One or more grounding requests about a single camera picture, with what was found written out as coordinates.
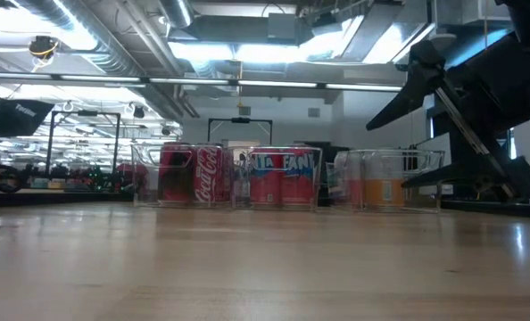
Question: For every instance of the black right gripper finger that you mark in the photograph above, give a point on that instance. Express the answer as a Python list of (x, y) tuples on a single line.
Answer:
[(421, 76), (466, 171)]

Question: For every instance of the orange and white soda can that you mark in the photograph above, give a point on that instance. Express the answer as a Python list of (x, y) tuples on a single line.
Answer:
[(352, 187), (383, 191)]

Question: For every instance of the red Fanta can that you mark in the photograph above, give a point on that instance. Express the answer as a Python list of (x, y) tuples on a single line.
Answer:
[(298, 189), (265, 189)]

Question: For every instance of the clear plastic bin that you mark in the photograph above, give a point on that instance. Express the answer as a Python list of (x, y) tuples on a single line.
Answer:
[(318, 196), (146, 191), (425, 196)]

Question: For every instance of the grey ceiling air unit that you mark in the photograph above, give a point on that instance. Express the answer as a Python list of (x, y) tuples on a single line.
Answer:
[(283, 27)]

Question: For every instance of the small grey hanging box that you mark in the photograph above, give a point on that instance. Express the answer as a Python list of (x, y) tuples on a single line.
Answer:
[(244, 110)]

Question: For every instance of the black hanging spotlight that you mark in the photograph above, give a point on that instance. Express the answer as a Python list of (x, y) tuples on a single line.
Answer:
[(138, 112), (167, 130)]

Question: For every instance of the red background machine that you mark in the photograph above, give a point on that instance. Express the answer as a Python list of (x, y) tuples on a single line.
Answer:
[(124, 170)]

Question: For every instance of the beige small box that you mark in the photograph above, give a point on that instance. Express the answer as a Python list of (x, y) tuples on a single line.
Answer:
[(56, 183)]

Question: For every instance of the pale teal small box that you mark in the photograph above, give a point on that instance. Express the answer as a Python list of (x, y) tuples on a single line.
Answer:
[(38, 183)]

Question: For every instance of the black softbox light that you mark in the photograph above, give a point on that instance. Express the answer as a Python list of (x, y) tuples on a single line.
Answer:
[(24, 113)]

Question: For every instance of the shiny rectangular metal duct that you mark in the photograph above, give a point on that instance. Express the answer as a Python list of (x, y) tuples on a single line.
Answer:
[(363, 35)]

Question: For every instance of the grey wall vent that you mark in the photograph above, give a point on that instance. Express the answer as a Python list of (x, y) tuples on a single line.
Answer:
[(314, 112)]

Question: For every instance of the long ceiling light rail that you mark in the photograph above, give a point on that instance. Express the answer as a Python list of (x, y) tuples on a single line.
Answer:
[(283, 84)]

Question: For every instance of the wide black frame rig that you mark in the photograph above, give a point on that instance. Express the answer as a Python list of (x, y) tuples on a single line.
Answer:
[(240, 120)]

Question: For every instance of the short spiral metal duct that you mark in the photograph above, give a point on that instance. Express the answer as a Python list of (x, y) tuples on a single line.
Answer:
[(178, 11)]

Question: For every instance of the long spiral metal duct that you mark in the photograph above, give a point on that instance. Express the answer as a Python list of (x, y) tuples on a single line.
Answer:
[(109, 49)]

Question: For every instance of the tall black frame rig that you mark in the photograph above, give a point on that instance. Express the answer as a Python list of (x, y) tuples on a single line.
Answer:
[(86, 113)]

